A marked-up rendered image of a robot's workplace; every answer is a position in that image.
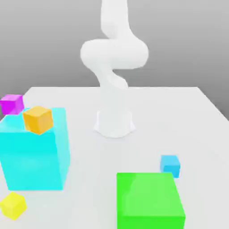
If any small blue cube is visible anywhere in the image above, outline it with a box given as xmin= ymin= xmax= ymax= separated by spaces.
xmin=160 ymin=155 xmax=181 ymax=178

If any small orange cube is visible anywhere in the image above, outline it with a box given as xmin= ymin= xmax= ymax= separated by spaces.
xmin=22 ymin=106 xmax=54 ymax=135

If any small magenta cube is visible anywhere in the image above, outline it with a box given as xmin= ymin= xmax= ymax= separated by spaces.
xmin=0 ymin=94 xmax=25 ymax=115

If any small yellow cube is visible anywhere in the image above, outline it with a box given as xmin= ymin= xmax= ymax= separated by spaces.
xmin=0 ymin=191 xmax=28 ymax=221

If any large green box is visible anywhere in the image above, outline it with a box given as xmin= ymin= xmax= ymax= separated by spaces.
xmin=116 ymin=172 xmax=186 ymax=229

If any large cyan box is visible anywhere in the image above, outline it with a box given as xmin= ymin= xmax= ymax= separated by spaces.
xmin=0 ymin=107 xmax=71 ymax=191

